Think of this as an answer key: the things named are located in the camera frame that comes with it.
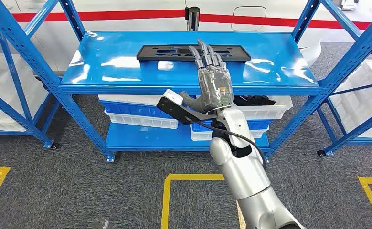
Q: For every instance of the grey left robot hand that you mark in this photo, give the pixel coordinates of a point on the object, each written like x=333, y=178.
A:
x=101, y=224

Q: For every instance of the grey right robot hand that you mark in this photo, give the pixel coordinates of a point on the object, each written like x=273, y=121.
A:
x=215, y=85

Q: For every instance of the black plastic panel part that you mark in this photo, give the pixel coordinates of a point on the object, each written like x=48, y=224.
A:
x=236, y=55

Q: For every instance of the blue metal shelf rack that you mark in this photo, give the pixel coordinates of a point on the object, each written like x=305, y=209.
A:
x=109, y=69
x=15, y=115
x=356, y=134

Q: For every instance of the black parts pile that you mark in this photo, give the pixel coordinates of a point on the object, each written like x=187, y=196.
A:
x=252, y=101

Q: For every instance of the white car with red stripe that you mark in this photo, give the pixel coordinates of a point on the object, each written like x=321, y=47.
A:
x=141, y=4

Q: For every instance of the white plastic bin stack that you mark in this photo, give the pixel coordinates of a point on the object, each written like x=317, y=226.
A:
x=35, y=91
x=363, y=104

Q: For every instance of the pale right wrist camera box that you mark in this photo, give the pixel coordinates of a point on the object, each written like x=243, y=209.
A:
x=173, y=96

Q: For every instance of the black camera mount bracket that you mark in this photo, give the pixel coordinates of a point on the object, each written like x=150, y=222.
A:
x=179, y=112

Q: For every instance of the black and silver stanchion post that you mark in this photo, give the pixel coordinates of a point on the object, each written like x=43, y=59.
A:
x=192, y=15

